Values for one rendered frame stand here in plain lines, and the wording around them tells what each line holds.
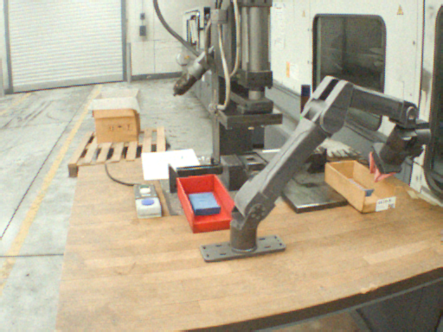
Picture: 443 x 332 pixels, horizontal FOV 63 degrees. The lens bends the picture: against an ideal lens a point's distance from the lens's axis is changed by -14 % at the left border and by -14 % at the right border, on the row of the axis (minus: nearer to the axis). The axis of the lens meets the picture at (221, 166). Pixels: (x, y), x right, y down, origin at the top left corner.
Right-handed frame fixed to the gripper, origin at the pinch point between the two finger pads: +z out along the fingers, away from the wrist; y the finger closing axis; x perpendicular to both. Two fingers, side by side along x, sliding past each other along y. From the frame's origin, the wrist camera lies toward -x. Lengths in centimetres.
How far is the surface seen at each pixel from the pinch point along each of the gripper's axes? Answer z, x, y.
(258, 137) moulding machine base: 244, -74, 228
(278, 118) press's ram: 2.7, 23.2, 26.1
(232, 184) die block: 19.9, 37.3, 14.8
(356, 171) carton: 15.3, -5.5, 12.9
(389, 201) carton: 3.9, -4.7, -6.9
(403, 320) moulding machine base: 56, -32, -35
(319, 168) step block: 23.6, 2.9, 21.5
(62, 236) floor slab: 180, 122, 89
